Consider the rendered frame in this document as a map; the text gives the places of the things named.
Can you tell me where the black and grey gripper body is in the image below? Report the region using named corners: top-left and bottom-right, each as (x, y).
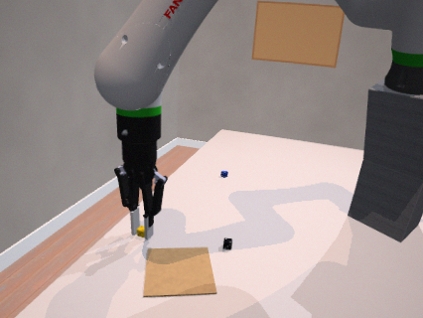
top-left (122, 141), bottom-right (158, 185)

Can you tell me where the yellow die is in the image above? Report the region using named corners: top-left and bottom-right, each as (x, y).
top-left (137, 226), bottom-right (144, 238)

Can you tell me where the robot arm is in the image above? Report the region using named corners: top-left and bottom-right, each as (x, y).
top-left (94, 0), bottom-right (423, 143)

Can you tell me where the black die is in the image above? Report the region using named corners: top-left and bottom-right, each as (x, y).
top-left (223, 238), bottom-right (232, 249)

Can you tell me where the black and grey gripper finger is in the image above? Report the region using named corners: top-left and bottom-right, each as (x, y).
top-left (138, 168), bottom-right (168, 239)
top-left (114, 165), bottom-right (140, 235)

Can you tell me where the tan square mat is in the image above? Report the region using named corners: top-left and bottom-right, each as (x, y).
top-left (143, 247), bottom-right (216, 297)

